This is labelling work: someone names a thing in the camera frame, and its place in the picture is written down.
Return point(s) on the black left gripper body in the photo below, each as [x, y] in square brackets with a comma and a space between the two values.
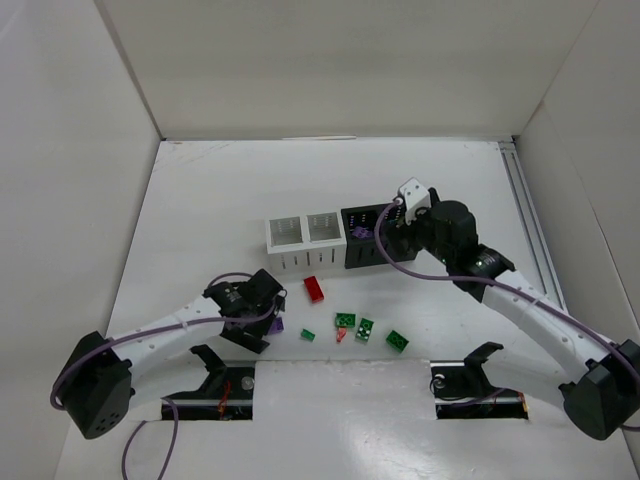
[257, 325]

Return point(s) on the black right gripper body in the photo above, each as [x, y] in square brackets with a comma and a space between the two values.
[400, 240]

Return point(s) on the purple printed lego brick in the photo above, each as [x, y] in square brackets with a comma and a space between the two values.
[277, 327]

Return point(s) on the purple rectangular lego brick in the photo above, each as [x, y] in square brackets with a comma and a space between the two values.
[361, 233]

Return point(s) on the green curved lego brick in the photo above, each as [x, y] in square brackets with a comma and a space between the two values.
[345, 320]

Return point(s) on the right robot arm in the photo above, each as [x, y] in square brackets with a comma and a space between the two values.
[598, 384]

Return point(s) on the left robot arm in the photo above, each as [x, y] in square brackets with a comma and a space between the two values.
[105, 377]

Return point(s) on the red rectangular lego brick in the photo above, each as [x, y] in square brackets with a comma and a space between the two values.
[314, 290]

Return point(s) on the small green lego piece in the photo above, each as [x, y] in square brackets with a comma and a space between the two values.
[307, 335]

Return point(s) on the white double bin container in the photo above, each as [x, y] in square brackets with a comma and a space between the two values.
[305, 243]

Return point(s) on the black double bin container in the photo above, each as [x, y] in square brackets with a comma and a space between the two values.
[365, 253]

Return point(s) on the small red lego piece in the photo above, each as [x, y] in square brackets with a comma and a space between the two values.
[341, 334]

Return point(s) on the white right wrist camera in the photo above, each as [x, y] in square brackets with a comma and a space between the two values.
[415, 198]

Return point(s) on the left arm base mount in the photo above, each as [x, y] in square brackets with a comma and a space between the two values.
[224, 394]

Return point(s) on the aluminium rail right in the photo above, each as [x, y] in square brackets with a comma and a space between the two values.
[546, 276]

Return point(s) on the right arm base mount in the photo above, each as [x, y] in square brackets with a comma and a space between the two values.
[462, 391]

